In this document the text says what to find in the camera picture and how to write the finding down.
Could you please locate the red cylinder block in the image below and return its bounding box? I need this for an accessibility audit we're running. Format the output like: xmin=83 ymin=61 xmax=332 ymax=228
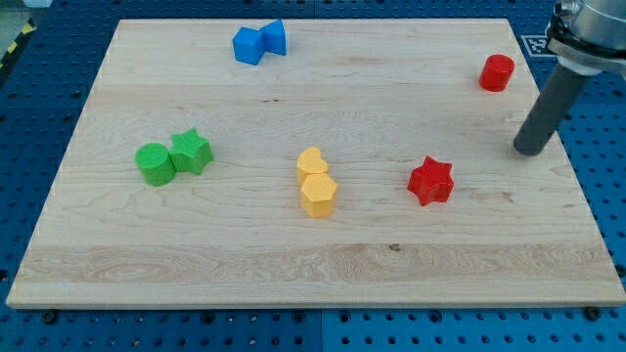
xmin=478 ymin=54 xmax=515 ymax=92

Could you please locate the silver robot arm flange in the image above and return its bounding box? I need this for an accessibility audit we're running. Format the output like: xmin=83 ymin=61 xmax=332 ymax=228
xmin=546 ymin=0 xmax=625 ymax=79

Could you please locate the light wooden board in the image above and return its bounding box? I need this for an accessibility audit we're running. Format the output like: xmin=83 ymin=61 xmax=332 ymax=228
xmin=7 ymin=19 xmax=625 ymax=309

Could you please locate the yellow heart block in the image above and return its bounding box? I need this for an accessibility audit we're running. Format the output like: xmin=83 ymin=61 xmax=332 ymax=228
xmin=296 ymin=147 xmax=329 ymax=185

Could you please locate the yellow hexagon block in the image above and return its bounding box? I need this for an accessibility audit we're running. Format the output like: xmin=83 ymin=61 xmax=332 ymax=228
xmin=300 ymin=173 xmax=337 ymax=218

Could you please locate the red star block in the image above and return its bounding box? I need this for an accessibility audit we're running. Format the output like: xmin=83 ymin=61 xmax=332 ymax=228
xmin=407 ymin=156 xmax=455 ymax=206

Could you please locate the green star block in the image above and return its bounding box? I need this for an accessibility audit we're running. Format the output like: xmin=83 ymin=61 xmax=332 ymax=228
xmin=170 ymin=128 xmax=213 ymax=175

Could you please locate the blue wedge block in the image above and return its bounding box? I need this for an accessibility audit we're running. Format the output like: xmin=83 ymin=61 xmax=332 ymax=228
xmin=260 ymin=20 xmax=288 ymax=56

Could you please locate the blue cube block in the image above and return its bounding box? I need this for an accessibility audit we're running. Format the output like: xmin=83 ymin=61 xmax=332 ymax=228
xmin=232 ymin=27 xmax=265 ymax=66

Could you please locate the green cylinder block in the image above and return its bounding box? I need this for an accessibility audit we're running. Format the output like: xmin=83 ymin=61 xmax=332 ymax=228
xmin=134 ymin=143 xmax=176 ymax=187

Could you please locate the black white fiducial tag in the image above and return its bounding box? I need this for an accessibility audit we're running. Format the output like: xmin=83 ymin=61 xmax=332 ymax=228
xmin=520 ymin=34 xmax=554 ymax=58

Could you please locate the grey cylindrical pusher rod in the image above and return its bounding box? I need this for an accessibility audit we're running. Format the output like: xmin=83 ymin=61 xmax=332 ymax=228
xmin=513 ymin=64 xmax=597 ymax=156

